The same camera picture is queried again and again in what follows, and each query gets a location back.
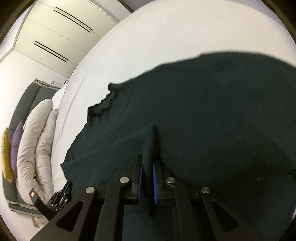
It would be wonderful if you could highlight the dark grey upholstered headboard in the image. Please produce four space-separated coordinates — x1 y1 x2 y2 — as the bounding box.
3 79 59 217

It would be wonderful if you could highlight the yellow cushion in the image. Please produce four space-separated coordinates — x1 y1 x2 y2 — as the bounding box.
1 128 14 183

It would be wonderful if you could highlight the large beige pillow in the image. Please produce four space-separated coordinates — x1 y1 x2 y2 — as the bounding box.
16 98 53 205

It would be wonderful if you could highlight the white pillow at headboard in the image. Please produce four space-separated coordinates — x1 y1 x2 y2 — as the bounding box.
52 84 67 109

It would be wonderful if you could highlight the white bed sheet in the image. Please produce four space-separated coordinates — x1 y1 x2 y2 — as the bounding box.
51 1 295 191

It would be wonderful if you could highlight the purple cushion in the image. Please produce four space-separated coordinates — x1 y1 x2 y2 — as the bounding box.
10 121 23 178

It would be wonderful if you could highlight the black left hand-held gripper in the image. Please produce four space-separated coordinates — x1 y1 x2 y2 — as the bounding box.
29 181 73 221

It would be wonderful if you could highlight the cream wardrobe with dark handles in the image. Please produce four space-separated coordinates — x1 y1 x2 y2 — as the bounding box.
14 1 132 77

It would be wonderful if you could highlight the dark green knit garment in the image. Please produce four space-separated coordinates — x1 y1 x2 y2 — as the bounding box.
61 53 295 240

